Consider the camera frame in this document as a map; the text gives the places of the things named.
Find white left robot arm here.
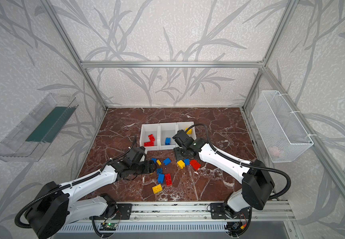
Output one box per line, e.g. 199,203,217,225
14,141,157,239

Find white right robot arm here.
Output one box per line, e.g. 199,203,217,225
173,123,292,214

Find yellow square lego brick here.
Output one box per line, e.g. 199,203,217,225
177,160,185,169

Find white right bin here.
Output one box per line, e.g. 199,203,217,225
175,121,196,140

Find white bin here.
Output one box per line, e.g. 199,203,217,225
140,123,160,151
158,122,178,150
175,121,196,140

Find yellow long lego brick front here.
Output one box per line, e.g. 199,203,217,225
152,184,163,194

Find long red lego brick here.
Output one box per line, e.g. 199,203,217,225
165,174,173,186

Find white middle bin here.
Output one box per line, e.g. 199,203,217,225
158,122,178,150

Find white left bin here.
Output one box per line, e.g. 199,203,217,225
140,123,160,151

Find green circuit board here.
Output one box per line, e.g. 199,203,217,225
99,222,119,232

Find pink object in basket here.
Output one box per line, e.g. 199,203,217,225
269,146,283,158

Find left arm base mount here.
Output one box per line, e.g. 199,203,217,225
94,194,133,220

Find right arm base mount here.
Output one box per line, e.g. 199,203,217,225
206,203,252,221

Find white wire mesh basket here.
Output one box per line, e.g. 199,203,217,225
251,90,314,163

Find clear plastic wall tray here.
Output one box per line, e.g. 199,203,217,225
0,93,79,162

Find aluminium frame rail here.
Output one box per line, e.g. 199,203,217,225
70,201,296,223

